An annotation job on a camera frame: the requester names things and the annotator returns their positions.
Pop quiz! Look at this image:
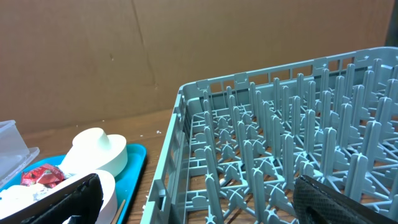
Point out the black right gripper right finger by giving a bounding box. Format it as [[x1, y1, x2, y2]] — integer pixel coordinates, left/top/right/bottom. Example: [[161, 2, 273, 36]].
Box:
[[293, 175, 397, 224]]

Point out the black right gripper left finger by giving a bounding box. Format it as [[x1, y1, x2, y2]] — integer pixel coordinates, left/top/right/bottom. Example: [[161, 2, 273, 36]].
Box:
[[1, 173, 103, 224]]

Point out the red snack wrapper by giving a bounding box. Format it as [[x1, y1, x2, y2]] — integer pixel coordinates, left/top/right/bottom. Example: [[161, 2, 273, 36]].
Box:
[[20, 164, 66, 189]]

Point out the white napkin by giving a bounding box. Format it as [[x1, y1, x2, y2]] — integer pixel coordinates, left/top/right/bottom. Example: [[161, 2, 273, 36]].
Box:
[[1, 184, 51, 219]]

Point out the wooden chopstick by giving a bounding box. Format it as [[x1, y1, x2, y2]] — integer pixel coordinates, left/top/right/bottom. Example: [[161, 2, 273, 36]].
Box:
[[111, 200, 126, 224]]

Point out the teal serving tray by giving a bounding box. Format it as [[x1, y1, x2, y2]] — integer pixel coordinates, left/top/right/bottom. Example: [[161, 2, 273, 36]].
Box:
[[1, 144, 147, 224]]

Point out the cream bowl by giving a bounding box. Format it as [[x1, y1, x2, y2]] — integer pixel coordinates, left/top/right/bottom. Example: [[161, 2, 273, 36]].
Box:
[[60, 134, 127, 177]]

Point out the white upturned cup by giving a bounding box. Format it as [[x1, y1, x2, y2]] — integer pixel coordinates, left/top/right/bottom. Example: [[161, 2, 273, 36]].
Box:
[[72, 128, 110, 152]]

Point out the clear plastic bin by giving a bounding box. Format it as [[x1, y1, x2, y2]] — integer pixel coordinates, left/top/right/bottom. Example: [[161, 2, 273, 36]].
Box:
[[1, 120, 29, 176]]

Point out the grey dish rack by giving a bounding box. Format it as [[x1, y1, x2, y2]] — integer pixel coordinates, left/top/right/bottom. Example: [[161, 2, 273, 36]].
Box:
[[141, 47, 397, 223]]

